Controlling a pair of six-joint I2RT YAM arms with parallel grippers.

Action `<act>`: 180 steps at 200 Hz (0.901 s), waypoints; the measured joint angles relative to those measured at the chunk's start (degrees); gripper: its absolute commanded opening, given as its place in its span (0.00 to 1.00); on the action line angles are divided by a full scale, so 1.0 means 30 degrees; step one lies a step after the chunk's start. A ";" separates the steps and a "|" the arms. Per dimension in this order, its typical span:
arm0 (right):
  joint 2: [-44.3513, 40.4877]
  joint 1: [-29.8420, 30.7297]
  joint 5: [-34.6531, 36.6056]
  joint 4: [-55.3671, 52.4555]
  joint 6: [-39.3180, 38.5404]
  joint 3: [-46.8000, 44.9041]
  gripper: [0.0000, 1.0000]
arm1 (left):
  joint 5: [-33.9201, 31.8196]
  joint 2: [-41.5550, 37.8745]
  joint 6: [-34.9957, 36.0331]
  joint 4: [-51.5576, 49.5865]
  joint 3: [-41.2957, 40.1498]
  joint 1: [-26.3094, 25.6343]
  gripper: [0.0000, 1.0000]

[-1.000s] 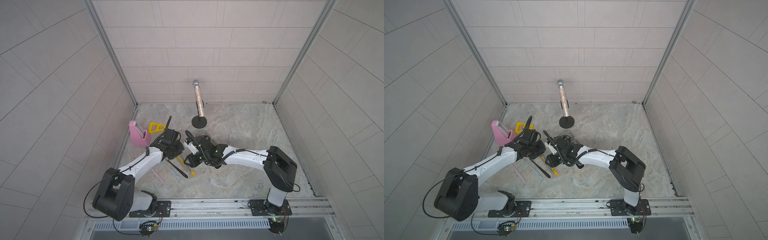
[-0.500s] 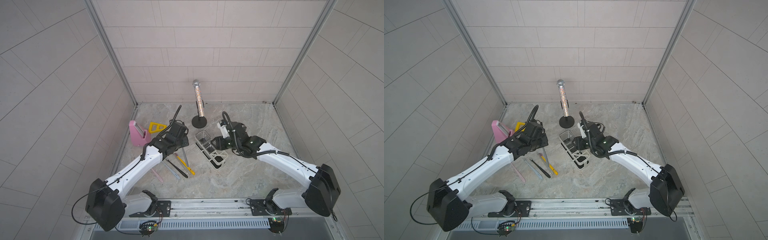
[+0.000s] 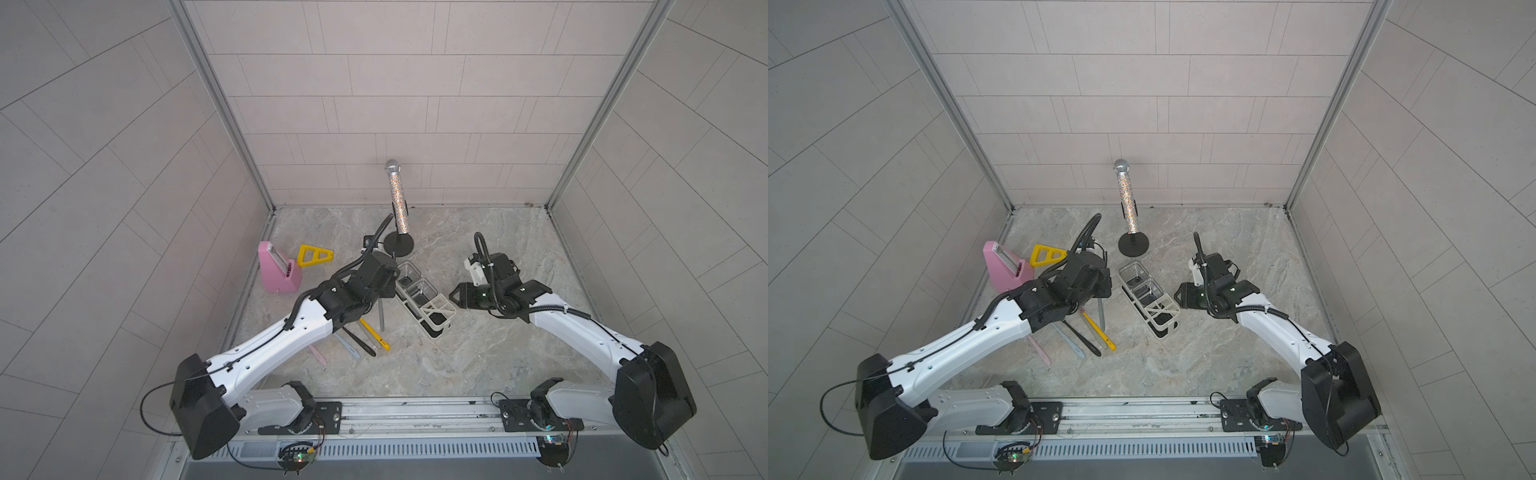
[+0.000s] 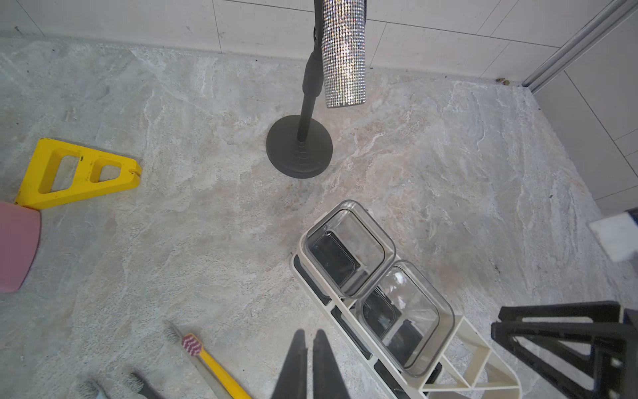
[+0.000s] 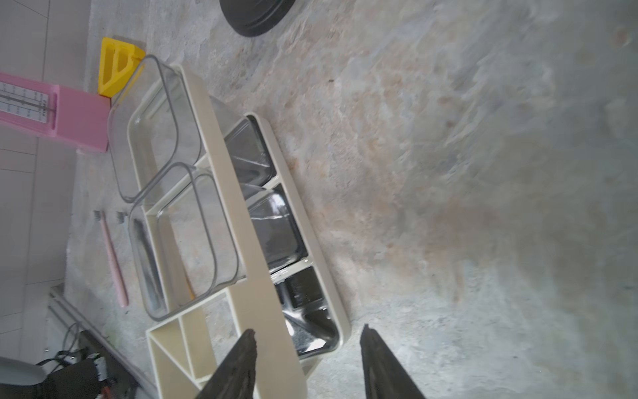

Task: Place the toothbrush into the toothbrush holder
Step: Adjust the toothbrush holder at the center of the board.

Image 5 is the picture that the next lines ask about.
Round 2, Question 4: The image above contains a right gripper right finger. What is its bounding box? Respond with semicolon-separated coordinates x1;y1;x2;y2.
360;324;425;399

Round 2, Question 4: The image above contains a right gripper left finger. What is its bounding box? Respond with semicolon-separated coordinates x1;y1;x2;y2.
196;329;258;399

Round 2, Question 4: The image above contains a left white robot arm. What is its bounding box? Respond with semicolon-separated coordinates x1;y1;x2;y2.
1;357;103;399

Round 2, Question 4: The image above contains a pink toothbrush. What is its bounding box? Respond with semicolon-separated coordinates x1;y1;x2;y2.
94;210;129;308

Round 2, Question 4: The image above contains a pink metronome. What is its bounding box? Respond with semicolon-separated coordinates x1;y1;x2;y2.
1;73;111;152

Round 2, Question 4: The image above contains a yellow triangular block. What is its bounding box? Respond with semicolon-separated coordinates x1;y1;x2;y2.
97;38;146;98

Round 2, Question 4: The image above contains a black microphone stand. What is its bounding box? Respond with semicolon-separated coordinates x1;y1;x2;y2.
219;0;295;38

